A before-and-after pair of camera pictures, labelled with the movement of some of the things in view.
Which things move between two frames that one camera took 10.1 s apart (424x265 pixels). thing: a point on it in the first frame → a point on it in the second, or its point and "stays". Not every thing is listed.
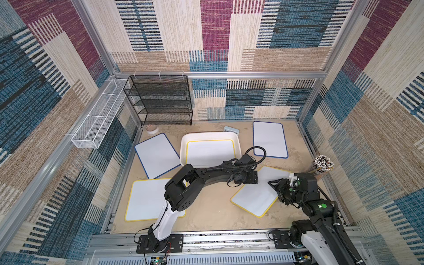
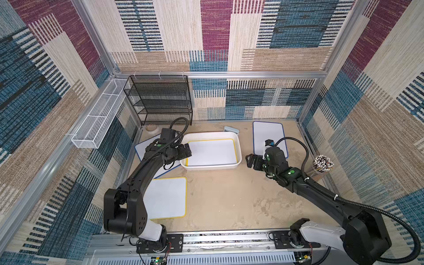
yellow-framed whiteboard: x=146 y=198 stays
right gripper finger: x=270 y=183 → x=249 y=159
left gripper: x=254 y=178 → x=181 y=148
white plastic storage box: x=204 y=149 stays
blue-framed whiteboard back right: x=270 y=136 stays
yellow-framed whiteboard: x=206 y=153 stays
